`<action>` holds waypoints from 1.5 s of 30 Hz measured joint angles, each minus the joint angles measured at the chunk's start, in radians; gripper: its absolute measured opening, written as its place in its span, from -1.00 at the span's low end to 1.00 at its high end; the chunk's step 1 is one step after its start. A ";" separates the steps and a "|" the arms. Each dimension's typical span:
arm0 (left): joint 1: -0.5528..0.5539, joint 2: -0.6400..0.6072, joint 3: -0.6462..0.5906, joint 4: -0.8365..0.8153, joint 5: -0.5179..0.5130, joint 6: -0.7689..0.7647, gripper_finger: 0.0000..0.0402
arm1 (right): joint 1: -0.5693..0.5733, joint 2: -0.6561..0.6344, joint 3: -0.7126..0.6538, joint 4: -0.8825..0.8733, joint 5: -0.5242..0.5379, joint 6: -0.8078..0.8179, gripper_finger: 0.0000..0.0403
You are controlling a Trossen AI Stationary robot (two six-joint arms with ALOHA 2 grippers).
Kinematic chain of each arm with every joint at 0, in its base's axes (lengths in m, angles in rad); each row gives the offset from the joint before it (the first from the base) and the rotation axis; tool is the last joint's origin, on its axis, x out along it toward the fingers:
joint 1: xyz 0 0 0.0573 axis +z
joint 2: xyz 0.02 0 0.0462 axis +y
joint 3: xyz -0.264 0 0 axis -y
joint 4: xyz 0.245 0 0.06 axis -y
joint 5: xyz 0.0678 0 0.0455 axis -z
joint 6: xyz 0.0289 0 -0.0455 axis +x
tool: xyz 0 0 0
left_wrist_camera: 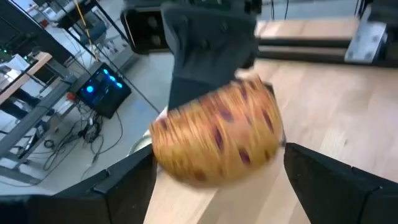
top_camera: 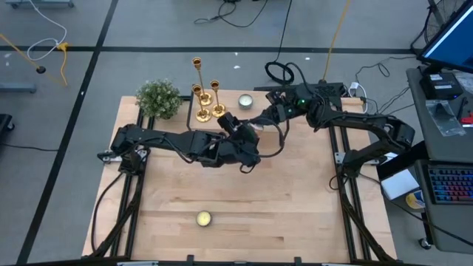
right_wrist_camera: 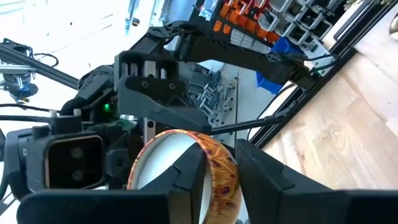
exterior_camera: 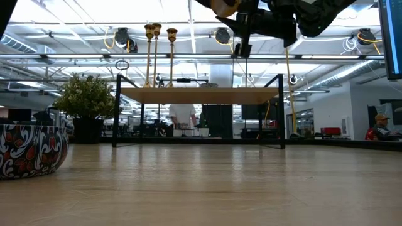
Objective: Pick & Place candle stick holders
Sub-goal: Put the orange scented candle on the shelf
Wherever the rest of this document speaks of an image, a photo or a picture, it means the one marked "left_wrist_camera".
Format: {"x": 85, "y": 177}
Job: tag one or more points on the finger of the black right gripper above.
{"x": 211, "y": 46}
{"x": 276, "y": 109}

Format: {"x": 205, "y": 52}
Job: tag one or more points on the grey framed wooden table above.
{"x": 34, "y": 118}

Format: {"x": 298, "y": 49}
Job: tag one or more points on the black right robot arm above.
{"x": 385, "y": 9}

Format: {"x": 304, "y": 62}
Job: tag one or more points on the person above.
{"x": 18, "y": 105}

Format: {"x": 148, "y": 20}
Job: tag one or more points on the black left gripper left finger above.
{"x": 93, "y": 202}

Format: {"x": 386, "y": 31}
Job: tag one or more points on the black computer tower with lights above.
{"x": 102, "y": 99}

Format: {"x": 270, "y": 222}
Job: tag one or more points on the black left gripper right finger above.
{"x": 342, "y": 199}

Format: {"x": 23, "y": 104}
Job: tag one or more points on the orange patterned candle tin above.
{"x": 217, "y": 133}

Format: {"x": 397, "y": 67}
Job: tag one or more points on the raised wooden shelf black legs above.
{"x": 326, "y": 109}

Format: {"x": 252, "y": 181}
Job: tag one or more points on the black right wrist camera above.
{"x": 144, "y": 31}

